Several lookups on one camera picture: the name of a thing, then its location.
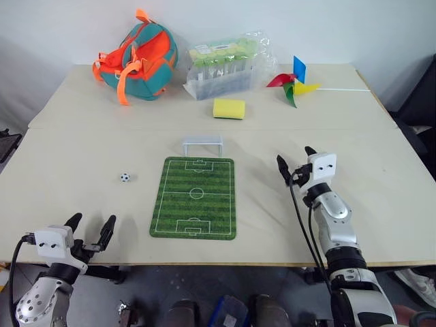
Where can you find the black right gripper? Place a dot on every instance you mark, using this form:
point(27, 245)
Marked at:
point(303, 175)

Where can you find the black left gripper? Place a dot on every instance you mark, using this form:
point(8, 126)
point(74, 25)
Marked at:
point(81, 250)

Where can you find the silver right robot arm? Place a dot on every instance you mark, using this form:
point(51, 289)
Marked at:
point(335, 218)

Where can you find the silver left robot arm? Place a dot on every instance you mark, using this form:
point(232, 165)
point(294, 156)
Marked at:
point(41, 299)

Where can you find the tiny soccer ball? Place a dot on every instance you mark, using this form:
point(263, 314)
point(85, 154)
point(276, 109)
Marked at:
point(125, 178)

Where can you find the green soccer field mat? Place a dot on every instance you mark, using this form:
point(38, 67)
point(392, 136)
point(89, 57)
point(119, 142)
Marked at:
point(195, 207)

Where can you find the colourful paper pinwheel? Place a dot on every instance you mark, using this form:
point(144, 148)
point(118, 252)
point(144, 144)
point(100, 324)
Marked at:
point(289, 85)

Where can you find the yellow sponge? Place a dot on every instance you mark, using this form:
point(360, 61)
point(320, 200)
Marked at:
point(229, 108)

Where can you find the small grey toy goal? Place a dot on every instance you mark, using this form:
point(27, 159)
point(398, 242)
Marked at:
point(202, 140)

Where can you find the black folding object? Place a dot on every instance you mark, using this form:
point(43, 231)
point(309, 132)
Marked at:
point(7, 144)

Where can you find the clear bag of test tubes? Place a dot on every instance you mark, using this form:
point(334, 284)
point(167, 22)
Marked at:
point(225, 68)

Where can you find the dark rounded shape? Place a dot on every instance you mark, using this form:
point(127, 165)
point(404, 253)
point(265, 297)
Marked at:
point(270, 311)
point(184, 313)

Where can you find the blue plastic box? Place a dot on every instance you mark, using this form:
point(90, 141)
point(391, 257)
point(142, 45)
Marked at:
point(231, 311)

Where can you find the teal and orange backpack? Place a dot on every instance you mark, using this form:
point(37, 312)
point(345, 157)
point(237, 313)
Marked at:
point(150, 64)

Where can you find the white sneaker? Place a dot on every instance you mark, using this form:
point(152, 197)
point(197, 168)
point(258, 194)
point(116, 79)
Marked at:
point(419, 286)

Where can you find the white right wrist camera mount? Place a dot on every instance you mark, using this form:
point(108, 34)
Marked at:
point(322, 167)

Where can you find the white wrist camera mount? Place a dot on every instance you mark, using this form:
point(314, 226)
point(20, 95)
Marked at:
point(322, 167)
point(51, 243)

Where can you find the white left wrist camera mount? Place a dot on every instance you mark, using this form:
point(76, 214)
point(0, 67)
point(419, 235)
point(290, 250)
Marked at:
point(51, 243)

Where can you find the black table frame bracket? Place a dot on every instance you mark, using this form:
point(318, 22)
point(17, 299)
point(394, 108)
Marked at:
point(109, 272)

